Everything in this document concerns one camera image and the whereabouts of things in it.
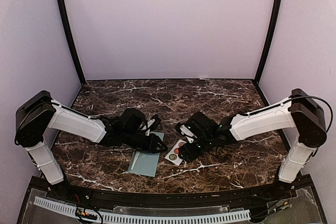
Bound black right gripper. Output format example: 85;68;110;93
178;134;215;163

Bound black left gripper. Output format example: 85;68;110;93
122;130;168;154

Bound white sticker sheet with seals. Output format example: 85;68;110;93
165;139;191;166

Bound blue-grey envelope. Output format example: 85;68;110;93
127;131;165;177

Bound cream letter paper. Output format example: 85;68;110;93
131;152;140;170

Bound white-sleeved right robot arm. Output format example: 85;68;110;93
221;89;333;184

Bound white-sleeved robot arm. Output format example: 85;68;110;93
14;90;107;185
221;89;333;184

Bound white-sleeved left robot arm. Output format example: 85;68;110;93
14;90;107;185

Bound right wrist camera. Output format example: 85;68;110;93
175;112;218;143

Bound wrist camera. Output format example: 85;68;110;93
175;112;218;143
120;108;145;132

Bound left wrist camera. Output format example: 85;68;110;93
120;108;145;132

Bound black front rail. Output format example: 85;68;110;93
26;174;316;210

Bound white slotted cable duct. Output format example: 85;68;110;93
34;196;250;224

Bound right black frame post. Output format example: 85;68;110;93
254;0;281;86

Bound black frame post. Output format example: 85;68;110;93
57;0;86;85
254;0;281;86

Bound left black frame post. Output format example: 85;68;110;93
57;0;86;85

